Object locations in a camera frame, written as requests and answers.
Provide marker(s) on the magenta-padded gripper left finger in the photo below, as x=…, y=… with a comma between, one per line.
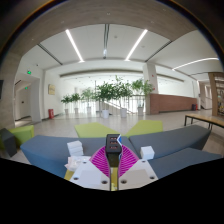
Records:
x=90, y=175

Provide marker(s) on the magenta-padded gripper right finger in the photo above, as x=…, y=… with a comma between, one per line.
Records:
x=138, y=173

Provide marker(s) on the black charger block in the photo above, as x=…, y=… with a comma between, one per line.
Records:
x=113, y=146

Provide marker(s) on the small white cube box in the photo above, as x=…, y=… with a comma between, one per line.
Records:
x=147, y=152

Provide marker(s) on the white tissue stack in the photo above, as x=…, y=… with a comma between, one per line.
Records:
x=75, y=148

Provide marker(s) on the lime green sofa seat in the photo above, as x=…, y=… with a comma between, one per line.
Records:
x=93, y=130
x=145, y=127

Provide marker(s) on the curved grey-blue sofa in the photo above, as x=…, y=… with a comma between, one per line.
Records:
x=173, y=140

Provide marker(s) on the wide grey-blue sofa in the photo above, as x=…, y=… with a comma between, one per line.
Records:
x=186, y=163

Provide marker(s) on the long grey-blue sofa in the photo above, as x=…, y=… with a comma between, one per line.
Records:
x=43, y=150

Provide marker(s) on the red fire extinguisher cabinet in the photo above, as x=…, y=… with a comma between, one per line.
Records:
x=51, y=114

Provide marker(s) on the lime green bench seat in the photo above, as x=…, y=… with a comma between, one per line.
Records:
x=23, y=133

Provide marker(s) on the potted green plants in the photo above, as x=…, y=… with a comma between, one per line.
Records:
x=106, y=91

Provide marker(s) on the wooden bench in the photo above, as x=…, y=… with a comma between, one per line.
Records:
x=203, y=118

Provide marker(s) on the dark grey ottoman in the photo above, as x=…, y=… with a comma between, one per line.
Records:
x=7, y=141

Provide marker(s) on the wooden shelf unit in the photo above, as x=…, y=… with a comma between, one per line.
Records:
x=218, y=95

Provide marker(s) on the green exit sign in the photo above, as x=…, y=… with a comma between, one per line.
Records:
x=29, y=72

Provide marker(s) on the ceiling light strips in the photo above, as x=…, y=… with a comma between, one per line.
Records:
x=73, y=43

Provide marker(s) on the framed wall picture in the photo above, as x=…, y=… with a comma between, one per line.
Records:
x=51, y=89

